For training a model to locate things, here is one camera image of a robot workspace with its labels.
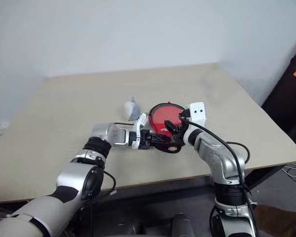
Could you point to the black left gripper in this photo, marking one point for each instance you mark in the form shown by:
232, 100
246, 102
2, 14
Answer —
145, 141

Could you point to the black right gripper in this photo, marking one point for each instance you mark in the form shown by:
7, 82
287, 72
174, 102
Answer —
185, 117

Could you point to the black table tennis paddle case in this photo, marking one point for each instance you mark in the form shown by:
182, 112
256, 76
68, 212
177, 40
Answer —
169, 148

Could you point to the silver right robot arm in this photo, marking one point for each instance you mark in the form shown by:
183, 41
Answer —
217, 153

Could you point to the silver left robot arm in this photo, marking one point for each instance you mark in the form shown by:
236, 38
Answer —
74, 172

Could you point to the white grey crumpled bag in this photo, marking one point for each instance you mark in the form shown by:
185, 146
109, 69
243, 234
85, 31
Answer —
131, 109

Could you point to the dark rounded shape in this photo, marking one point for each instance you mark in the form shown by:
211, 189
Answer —
182, 225
127, 230

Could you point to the dark cabinet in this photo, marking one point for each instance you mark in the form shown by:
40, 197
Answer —
286, 103

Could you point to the brown floor object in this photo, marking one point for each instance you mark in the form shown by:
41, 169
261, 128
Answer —
281, 219

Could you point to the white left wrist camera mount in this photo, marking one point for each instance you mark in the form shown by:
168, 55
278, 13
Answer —
139, 127

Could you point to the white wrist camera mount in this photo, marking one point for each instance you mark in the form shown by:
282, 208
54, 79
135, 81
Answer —
139, 127
199, 116

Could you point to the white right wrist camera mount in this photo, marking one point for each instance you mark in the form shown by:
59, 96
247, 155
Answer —
199, 116

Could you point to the dark table frame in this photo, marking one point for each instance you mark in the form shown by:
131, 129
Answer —
264, 176

